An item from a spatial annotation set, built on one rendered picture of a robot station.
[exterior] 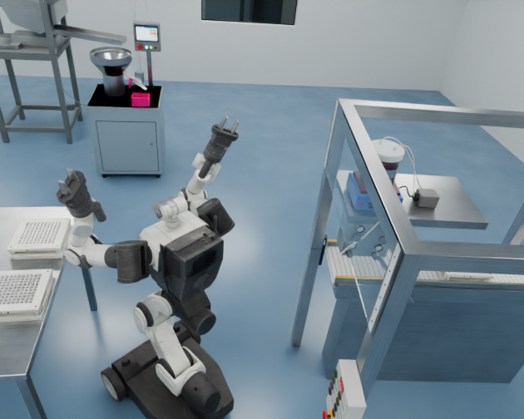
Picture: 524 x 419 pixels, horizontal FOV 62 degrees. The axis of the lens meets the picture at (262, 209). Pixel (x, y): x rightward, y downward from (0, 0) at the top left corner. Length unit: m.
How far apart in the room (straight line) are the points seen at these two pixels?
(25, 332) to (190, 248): 0.82
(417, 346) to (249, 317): 1.12
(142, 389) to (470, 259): 1.93
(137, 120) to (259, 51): 3.10
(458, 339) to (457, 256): 1.65
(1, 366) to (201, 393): 0.93
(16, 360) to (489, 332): 2.40
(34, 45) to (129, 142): 1.44
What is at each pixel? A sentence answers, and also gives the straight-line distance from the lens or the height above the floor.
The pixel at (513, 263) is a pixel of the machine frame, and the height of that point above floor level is 1.69.
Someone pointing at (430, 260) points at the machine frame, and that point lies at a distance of 1.23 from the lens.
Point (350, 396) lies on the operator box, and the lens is 1.52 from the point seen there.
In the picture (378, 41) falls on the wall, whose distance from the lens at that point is 7.27.
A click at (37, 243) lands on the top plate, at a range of 2.46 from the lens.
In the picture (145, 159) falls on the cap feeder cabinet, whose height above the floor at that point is 0.23.
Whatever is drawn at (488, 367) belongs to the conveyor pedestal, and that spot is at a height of 0.16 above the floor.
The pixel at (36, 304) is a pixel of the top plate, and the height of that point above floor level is 0.92.
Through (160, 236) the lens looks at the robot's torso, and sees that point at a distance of 1.78.
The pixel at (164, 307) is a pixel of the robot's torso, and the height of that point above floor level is 0.88.
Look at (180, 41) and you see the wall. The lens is 6.76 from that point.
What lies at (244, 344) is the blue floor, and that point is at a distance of 3.02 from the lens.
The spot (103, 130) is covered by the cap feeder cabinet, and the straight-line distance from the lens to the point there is 4.30.
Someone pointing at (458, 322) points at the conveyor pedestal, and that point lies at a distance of 2.74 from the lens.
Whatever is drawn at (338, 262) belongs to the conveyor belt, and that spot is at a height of 0.89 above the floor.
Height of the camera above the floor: 2.42
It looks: 36 degrees down
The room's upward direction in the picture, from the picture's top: 6 degrees clockwise
